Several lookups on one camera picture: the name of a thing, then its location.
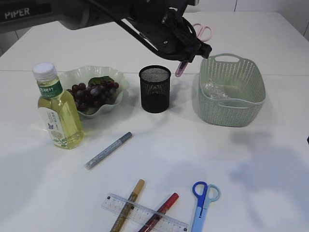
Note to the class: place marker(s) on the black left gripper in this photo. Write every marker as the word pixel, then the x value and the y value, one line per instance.
pixel 161 22

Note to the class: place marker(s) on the clear plastic sheet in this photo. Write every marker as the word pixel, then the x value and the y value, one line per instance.
pixel 225 94

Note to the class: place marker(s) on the purple artificial grape bunch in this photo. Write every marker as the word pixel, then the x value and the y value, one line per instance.
pixel 98 92

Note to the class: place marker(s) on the yellow tea plastic bottle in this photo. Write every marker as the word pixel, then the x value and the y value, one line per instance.
pixel 57 108

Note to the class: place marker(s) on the blue scissors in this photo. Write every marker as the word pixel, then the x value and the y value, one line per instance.
pixel 211 193

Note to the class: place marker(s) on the clear plastic ruler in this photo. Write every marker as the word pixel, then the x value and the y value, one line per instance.
pixel 140 215

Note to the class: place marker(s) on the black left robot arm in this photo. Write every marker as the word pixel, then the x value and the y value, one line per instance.
pixel 72 14

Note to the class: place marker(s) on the black mesh pen holder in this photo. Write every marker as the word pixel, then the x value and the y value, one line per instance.
pixel 155 88

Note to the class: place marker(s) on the green wavy plastic plate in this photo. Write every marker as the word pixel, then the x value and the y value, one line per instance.
pixel 85 74

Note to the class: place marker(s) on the green plastic woven basket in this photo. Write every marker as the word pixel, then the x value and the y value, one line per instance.
pixel 229 69

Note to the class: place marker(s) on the silver marker pen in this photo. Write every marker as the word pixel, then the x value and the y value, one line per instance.
pixel 107 151

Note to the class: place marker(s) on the red marker pen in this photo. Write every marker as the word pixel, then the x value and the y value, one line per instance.
pixel 154 219

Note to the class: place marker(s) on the gold marker pen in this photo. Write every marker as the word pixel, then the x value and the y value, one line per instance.
pixel 127 207

